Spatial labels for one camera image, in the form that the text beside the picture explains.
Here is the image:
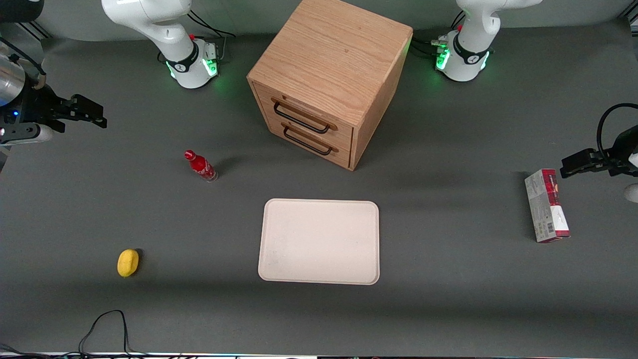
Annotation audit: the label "black metal drawer handle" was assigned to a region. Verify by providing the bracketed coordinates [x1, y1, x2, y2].
[282, 124, 334, 157]
[272, 99, 332, 135]

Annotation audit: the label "yellow lemon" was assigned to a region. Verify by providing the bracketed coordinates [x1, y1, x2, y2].
[117, 248, 140, 278]

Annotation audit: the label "wooden two-drawer cabinet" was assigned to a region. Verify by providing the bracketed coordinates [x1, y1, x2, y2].
[246, 0, 414, 172]

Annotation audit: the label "black cable along right arm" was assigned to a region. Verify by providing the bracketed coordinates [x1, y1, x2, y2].
[0, 36, 47, 91]

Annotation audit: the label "black cable loop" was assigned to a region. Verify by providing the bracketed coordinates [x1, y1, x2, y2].
[0, 310, 150, 359]

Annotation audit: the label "grey and red carton box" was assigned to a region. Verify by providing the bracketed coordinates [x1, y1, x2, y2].
[524, 168, 571, 244]

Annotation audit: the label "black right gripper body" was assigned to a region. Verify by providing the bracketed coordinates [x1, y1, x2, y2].
[0, 84, 74, 133]

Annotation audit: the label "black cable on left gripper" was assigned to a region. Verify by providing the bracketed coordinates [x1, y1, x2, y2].
[596, 103, 638, 163]

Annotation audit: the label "black arm base cables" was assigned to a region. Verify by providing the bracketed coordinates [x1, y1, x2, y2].
[186, 9, 238, 64]
[411, 10, 467, 56]

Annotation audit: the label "beige rectangular tray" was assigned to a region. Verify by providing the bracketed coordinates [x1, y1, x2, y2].
[257, 198, 381, 286]

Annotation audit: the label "red soda bottle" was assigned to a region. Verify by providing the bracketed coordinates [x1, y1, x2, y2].
[184, 149, 219, 183]

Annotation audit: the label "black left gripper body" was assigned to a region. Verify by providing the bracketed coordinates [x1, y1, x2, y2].
[602, 126, 638, 178]

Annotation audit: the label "black right arm base cables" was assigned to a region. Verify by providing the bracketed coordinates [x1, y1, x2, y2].
[186, 9, 238, 64]

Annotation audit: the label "black left arm base cables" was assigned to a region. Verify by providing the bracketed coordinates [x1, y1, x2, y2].
[411, 10, 467, 56]

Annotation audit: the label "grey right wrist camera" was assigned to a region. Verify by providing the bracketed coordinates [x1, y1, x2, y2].
[0, 124, 54, 147]

